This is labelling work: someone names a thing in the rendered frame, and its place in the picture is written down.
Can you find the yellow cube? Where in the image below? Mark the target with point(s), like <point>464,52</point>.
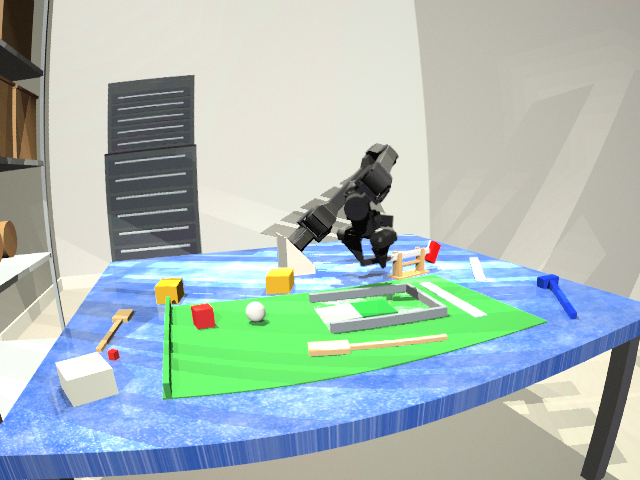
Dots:
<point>280,280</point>
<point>172,287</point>

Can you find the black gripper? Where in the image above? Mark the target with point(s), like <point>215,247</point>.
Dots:
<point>353,234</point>

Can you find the white flat bar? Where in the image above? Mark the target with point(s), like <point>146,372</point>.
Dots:
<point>478,273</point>
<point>475,312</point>

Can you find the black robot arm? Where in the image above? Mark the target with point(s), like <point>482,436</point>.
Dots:
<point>373,178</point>

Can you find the white ball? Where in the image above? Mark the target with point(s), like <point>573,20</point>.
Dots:
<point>255,311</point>

